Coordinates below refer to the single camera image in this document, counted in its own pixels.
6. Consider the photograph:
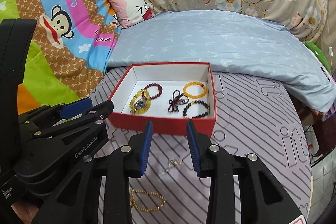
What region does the dark brown bead bracelet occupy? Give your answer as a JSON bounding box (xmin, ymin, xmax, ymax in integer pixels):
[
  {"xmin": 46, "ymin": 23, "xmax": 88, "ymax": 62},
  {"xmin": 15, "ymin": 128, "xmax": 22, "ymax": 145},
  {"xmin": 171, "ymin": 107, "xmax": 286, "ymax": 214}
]
[{"xmin": 183, "ymin": 101, "xmax": 210, "ymax": 119}]

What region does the red cardboard box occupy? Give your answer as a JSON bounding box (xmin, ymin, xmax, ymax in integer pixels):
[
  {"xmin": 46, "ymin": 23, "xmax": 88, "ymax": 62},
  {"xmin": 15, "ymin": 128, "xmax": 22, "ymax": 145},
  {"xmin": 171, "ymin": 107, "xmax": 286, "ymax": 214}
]
[{"xmin": 108, "ymin": 62, "xmax": 217, "ymax": 136}]

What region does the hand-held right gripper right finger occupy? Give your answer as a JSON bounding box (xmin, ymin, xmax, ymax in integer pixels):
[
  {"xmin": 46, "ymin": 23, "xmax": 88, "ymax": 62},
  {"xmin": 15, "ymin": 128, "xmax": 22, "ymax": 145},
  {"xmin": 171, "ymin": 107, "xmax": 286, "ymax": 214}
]
[{"xmin": 186, "ymin": 119, "xmax": 302, "ymax": 224}]

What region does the grey striped bedsheet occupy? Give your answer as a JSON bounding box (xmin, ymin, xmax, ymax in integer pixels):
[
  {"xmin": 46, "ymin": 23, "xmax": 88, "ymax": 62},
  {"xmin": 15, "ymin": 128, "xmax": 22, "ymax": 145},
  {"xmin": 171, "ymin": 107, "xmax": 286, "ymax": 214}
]
[{"xmin": 89, "ymin": 67, "xmax": 313, "ymax": 224}]

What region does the green plastic object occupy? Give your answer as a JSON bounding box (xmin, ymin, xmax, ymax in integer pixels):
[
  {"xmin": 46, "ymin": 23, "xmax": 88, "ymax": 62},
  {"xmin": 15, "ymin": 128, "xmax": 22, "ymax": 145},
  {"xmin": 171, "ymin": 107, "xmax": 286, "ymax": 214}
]
[{"xmin": 304, "ymin": 40, "xmax": 332, "ymax": 75}]

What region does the checked cloth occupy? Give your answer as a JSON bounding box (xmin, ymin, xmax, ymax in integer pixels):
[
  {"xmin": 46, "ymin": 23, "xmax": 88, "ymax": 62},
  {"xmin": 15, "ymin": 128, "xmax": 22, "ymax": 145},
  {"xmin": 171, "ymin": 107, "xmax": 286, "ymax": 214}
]
[{"xmin": 324, "ymin": 106, "xmax": 336, "ymax": 119}]

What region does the light blue blanket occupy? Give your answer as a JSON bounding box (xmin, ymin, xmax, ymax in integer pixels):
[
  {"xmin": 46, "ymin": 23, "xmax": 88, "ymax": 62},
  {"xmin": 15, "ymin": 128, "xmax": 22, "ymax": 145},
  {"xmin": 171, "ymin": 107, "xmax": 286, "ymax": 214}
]
[{"xmin": 106, "ymin": 9, "xmax": 336, "ymax": 113}]

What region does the pink cat pillow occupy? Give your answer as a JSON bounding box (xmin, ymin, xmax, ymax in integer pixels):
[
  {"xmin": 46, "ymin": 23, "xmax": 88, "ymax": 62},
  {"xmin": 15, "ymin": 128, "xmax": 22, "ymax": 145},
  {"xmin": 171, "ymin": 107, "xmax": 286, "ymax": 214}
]
[{"xmin": 105, "ymin": 0, "xmax": 156, "ymax": 29}]

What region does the red bead bracelet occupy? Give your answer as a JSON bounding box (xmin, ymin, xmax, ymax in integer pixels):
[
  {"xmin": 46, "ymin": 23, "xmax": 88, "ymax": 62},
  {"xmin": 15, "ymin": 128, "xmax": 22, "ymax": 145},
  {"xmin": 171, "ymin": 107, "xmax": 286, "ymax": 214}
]
[{"xmin": 142, "ymin": 84, "xmax": 163, "ymax": 100}]

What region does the silver wrist watch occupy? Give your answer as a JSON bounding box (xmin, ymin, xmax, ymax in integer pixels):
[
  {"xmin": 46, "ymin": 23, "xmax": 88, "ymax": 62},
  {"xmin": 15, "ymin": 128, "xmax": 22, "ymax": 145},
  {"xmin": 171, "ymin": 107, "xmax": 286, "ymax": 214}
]
[{"xmin": 133, "ymin": 98, "xmax": 147, "ymax": 115}]

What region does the small maroon bead bracelet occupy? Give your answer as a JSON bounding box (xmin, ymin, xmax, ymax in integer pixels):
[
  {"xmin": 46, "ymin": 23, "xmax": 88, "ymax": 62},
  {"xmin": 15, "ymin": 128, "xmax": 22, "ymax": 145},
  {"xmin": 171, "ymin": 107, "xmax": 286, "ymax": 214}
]
[{"xmin": 168, "ymin": 90, "xmax": 190, "ymax": 113}]

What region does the translucent yellow bead bracelet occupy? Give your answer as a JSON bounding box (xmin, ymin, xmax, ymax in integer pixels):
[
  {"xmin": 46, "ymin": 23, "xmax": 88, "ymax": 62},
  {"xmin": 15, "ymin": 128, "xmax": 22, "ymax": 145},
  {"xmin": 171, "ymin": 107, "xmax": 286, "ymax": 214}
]
[{"xmin": 129, "ymin": 90, "xmax": 152, "ymax": 114}]

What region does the orange yellow bead bracelet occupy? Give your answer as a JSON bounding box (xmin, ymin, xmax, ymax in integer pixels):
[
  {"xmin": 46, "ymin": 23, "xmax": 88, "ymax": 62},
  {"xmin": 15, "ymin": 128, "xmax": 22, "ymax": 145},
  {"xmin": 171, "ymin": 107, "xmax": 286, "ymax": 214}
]
[{"xmin": 183, "ymin": 81, "xmax": 208, "ymax": 99}]

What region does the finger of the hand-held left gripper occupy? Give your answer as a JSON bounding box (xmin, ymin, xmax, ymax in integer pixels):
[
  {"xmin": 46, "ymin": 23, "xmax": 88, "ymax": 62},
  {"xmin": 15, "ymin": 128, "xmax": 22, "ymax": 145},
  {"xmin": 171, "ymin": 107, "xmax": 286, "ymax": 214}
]
[
  {"xmin": 18, "ymin": 97, "xmax": 92, "ymax": 132},
  {"xmin": 33, "ymin": 100, "xmax": 114, "ymax": 139}
]

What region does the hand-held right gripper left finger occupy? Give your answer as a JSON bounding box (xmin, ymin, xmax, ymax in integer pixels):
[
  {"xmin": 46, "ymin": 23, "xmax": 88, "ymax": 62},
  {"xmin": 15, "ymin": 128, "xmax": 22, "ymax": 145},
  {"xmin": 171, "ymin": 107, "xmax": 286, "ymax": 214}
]
[{"xmin": 34, "ymin": 120, "xmax": 154, "ymax": 224}]

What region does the white cable with switch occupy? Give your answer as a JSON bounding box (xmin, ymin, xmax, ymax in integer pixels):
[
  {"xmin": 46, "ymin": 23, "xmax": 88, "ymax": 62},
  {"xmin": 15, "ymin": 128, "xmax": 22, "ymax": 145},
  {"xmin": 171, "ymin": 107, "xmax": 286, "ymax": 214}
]
[{"xmin": 324, "ymin": 0, "xmax": 336, "ymax": 98}]

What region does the gold bead bracelet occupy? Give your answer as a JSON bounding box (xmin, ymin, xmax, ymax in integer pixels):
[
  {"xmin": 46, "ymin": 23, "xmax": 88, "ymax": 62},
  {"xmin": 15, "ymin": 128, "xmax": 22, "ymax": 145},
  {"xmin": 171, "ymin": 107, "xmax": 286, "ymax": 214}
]
[{"xmin": 130, "ymin": 189, "xmax": 166, "ymax": 213}]

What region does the dark red stool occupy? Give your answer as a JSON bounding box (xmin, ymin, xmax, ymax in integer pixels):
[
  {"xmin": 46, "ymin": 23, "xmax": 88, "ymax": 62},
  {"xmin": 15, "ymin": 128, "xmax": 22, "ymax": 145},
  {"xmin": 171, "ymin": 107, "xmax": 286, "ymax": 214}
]
[{"xmin": 314, "ymin": 112, "xmax": 336, "ymax": 159}]

